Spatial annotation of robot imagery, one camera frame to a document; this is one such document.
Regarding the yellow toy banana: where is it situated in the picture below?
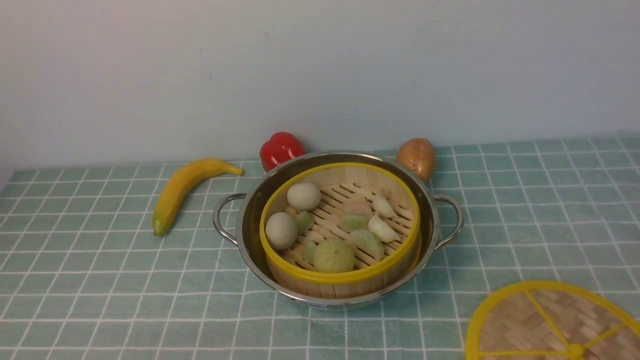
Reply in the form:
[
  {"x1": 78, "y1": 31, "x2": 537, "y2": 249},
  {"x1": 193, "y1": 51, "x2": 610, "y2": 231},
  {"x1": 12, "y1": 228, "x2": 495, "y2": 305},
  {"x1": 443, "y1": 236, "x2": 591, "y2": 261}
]
[{"x1": 151, "y1": 157, "x2": 245, "y2": 237}]

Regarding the brown toy potato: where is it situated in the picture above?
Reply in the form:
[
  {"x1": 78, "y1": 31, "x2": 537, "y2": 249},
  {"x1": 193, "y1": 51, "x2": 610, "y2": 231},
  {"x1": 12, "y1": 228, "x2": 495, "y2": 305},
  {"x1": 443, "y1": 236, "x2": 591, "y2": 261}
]
[{"x1": 396, "y1": 137, "x2": 437, "y2": 183}]

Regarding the woven bamboo steamer lid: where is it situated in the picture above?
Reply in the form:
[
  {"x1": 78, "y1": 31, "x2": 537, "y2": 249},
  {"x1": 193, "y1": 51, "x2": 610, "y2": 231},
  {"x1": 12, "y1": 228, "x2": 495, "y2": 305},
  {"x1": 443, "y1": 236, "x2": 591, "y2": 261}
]
[{"x1": 464, "y1": 280, "x2": 640, "y2": 360}]

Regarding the white pleated dumpling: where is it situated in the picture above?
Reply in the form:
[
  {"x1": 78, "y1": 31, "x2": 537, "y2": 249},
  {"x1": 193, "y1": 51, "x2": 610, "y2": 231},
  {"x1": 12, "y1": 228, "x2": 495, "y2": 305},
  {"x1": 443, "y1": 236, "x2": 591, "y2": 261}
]
[
  {"x1": 368, "y1": 214, "x2": 401, "y2": 244},
  {"x1": 372, "y1": 191, "x2": 396, "y2": 219}
]

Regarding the green round bun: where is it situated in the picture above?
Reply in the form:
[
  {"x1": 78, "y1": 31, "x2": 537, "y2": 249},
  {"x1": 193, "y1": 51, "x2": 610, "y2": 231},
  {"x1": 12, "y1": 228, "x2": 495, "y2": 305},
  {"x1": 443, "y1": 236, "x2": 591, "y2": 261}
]
[{"x1": 312, "y1": 238, "x2": 355, "y2": 273}]

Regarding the stainless steel two-handled pot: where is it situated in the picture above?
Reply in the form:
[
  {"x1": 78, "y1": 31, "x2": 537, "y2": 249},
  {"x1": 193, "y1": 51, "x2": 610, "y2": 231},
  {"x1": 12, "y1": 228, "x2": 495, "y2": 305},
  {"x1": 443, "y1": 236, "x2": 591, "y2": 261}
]
[{"x1": 212, "y1": 150, "x2": 465, "y2": 311}]

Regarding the white round bun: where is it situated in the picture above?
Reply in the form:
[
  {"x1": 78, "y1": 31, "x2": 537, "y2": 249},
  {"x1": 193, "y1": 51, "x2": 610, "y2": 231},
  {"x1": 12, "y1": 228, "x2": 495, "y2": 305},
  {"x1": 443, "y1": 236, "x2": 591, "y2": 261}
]
[
  {"x1": 265, "y1": 211, "x2": 298, "y2": 251},
  {"x1": 286, "y1": 182, "x2": 322, "y2": 212}
]

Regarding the red toy bell pepper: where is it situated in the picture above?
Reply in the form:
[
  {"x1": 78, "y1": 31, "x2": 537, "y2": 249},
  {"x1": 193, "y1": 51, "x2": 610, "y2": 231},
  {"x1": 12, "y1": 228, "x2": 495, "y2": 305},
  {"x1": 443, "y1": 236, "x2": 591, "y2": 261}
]
[{"x1": 259, "y1": 131, "x2": 307, "y2": 173}]

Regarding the pink green dumpling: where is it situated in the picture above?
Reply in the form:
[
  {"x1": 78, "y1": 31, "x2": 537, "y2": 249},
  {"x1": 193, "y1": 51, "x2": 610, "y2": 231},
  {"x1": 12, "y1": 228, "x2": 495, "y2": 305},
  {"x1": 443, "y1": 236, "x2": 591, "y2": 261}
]
[{"x1": 343, "y1": 200, "x2": 374, "y2": 219}]

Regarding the bamboo steamer basket yellow rim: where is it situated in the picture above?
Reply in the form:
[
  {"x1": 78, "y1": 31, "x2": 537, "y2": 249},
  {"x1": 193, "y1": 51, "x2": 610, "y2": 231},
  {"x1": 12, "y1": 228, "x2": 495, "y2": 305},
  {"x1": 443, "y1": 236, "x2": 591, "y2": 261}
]
[{"x1": 260, "y1": 162, "x2": 422, "y2": 299}]

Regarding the small pale green dumpling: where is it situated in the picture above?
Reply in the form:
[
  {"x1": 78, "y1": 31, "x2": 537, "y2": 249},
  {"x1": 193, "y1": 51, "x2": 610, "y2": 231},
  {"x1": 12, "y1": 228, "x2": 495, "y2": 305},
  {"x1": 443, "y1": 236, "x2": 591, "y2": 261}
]
[{"x1": 302, "y1": 239, "x2": 317, "y2": 265}]

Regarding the green checkered tablecloth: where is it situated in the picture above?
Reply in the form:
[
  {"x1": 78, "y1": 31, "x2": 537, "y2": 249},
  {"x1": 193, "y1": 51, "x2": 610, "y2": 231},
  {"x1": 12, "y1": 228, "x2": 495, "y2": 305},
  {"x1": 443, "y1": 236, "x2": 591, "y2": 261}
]
[{"x1": 0, "y1": 136, "x2": 639, "y2": 360}]

